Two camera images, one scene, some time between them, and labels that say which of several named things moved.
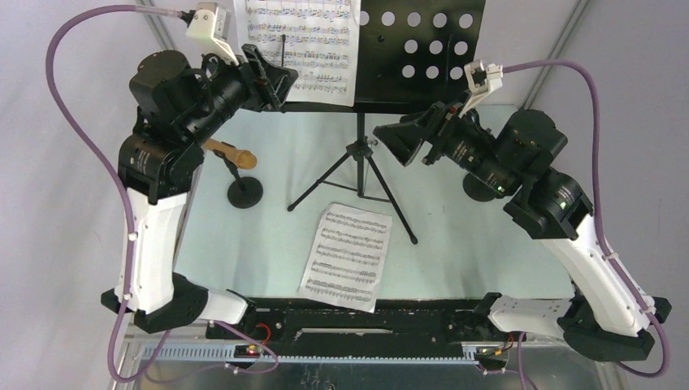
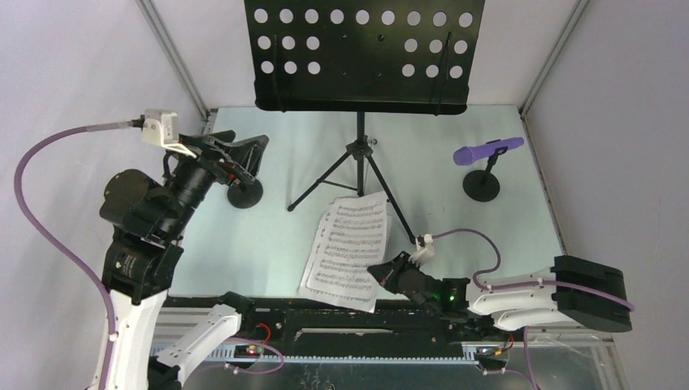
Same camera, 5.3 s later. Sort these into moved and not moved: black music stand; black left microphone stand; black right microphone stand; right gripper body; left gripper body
Moved: right gripper body; left gripper body
Not moved: black left microphone stand; black music stand; black right microphone stand
